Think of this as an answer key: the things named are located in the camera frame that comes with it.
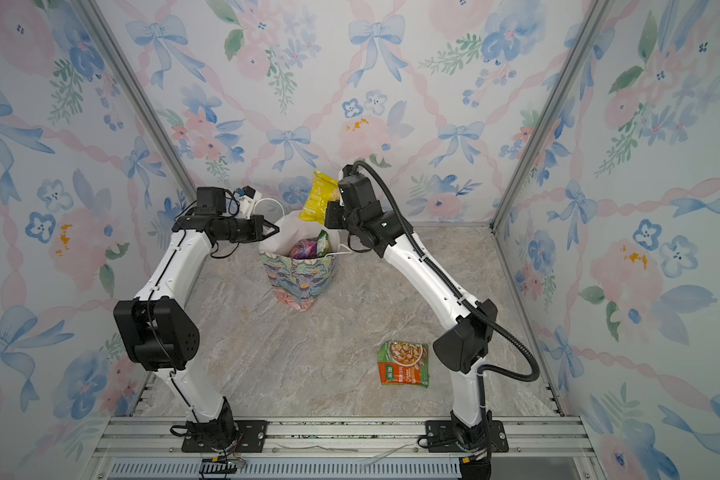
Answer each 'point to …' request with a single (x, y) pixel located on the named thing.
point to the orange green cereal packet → (403, 363)
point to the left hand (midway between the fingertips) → (278, 226)
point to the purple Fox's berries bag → (305, 249)
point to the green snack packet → (322, 244)
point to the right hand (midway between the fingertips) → (330, 205)
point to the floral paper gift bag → (299, 282)
